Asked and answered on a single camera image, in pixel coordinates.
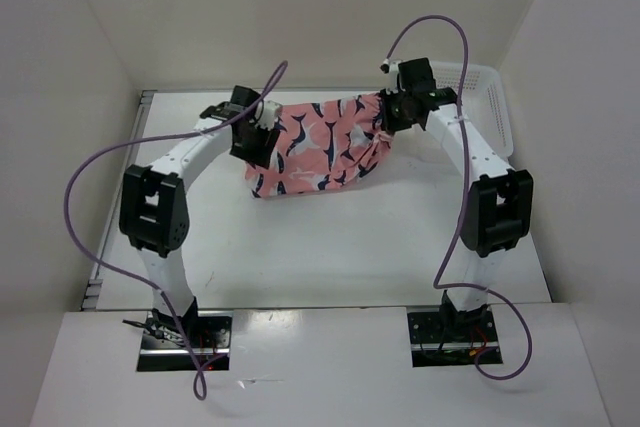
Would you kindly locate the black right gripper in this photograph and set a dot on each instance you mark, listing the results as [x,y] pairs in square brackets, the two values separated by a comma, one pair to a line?
[390,123]

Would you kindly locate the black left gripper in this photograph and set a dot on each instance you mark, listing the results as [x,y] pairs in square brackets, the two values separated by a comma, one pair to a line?
[261,155]

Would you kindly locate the pink shark print shorts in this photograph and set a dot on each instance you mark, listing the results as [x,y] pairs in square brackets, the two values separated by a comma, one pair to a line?
[323,146]

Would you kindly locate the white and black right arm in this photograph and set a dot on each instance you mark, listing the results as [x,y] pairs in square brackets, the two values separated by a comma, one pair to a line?
[497,199]

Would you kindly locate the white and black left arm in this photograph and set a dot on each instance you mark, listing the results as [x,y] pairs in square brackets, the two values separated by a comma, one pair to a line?
[154,214]

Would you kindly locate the white plastic basket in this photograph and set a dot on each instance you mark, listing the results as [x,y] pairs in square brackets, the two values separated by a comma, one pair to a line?
[484,101]

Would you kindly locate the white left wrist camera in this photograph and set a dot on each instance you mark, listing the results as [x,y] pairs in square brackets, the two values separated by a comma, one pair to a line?
[267,114]

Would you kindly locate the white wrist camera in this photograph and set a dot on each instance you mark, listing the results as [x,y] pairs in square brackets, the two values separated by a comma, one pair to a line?
[390,68]
[267,114]

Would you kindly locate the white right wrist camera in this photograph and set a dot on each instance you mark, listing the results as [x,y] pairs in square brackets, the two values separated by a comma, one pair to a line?
[390,68]

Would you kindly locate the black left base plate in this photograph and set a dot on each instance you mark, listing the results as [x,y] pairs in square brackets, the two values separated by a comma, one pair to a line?
[162,349]

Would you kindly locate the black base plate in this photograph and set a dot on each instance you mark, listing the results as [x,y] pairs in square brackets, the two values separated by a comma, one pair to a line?
[162,349]
[434,345]

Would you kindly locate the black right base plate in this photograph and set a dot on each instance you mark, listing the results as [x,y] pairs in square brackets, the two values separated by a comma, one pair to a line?
[434,345]

